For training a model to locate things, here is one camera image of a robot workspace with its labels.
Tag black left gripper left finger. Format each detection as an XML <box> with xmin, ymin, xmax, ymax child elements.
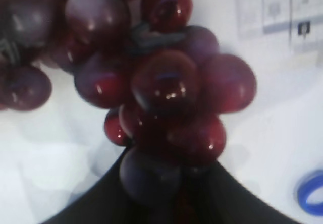
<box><xmin>44</xmin><ymin>148</ymin><xmax>152</xmax><ymax>223</ymax></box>

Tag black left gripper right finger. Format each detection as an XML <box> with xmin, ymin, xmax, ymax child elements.
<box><xmin>181</xmin><ymin>159</ymin><xmax>323</xmax><ymax>224</ymax></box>

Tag clear plastic ruler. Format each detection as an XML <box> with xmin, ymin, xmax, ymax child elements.
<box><xmin>236</xmin><ymin>0</ymin><xmax>322</xmax><ymax>53</ymax></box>

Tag blue scissors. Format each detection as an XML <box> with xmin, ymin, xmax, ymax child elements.
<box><xmin>295</xmin><ymin>169</ymin><xmax>322</xmax><ymax>217</ymax></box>

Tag purple artificial grape bunch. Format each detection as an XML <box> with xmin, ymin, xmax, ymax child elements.
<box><xmin>1</xmin><ymin>0</ymin><xmax>256</xmax><ymax>206</ymax></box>

